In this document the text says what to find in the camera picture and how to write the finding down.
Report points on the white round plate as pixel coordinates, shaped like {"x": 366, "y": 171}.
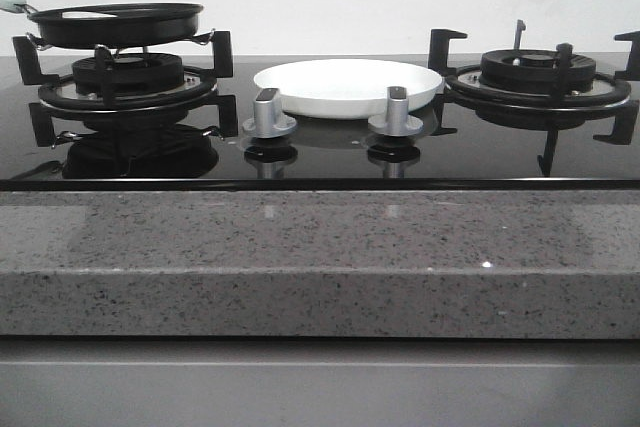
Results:
{"x": 347, "y": 89}

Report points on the black frying pan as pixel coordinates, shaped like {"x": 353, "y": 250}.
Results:
{"x": 115, "y": 26}

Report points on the silver left stove knob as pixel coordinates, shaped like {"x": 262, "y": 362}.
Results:
{"x": 269, "y": 120}

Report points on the silver stove knob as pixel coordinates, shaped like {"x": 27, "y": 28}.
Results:
{"x": 396, "y": 121}
{"x": 269, "y": 120}

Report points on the silver right stove knob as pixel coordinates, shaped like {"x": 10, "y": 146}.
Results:
{"x": 396, "y": 121}

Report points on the black glass gas cooktop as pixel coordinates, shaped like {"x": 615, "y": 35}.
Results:
{"x": 462, "y": 147}

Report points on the left black gas burner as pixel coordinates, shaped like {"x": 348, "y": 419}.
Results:
{"x": 132, "y": 74}

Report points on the black gas burner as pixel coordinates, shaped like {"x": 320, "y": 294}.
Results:
{"x": 132, "y": 74}
{"x": 533, "y": 71}

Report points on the right black gas burner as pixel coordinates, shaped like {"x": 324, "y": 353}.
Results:
{"x": 533, "y": 71}

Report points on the right black burner grate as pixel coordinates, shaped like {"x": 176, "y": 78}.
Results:
{"x": 610, "y": 96}

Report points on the black burner grate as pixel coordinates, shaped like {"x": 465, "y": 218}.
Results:
{"x": 610, "y": 96}
{"x": 118, "y": 115}

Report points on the left black burner grate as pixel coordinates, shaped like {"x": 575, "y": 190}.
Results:
{"x": 118, "y": 115}

